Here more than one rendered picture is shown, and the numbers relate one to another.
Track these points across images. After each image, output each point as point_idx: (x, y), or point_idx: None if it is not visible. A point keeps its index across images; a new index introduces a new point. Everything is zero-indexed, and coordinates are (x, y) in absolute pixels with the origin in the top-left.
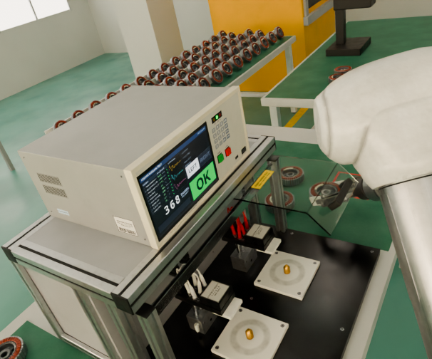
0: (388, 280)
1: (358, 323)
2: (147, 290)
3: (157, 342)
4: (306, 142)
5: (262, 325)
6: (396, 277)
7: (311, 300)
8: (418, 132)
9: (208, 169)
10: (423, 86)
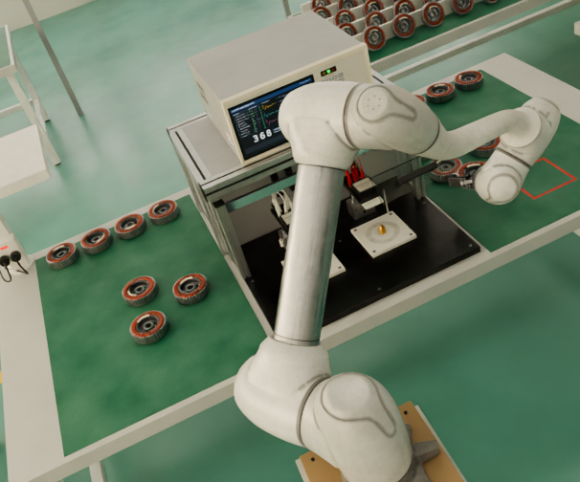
0: (465, 275)
1: (400, 293)
2: (222, 190)
3: (223, 229)
4: None
5: None
6: None
7: (379, 261)
8: (304, 137)
9: None
10: (317, 110)
